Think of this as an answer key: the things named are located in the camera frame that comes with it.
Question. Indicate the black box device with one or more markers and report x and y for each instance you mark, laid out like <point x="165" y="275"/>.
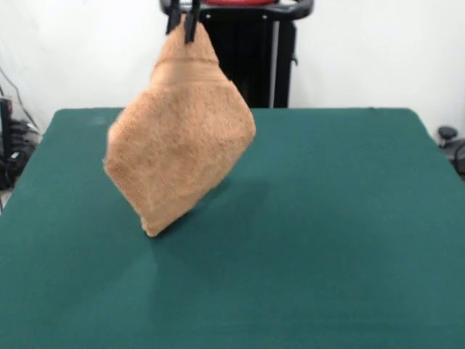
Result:
<point x="5" y="120"/>

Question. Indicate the dark green table cloth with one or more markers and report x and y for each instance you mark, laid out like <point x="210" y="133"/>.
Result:
<point x="290" y="272"/>

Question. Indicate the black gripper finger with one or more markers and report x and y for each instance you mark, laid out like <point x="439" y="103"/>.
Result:
<point x="190" y="25"/>
<point x="173" y="16"/>

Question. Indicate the tan terry towel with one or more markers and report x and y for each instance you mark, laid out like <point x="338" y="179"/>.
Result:
<point x="178" y="145"/>

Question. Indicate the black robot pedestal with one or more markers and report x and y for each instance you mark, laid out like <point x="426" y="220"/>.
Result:
<point x="261" y="54"/>

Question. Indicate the black chair base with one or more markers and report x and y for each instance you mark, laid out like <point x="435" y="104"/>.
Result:
<point x="452" y="145"/>

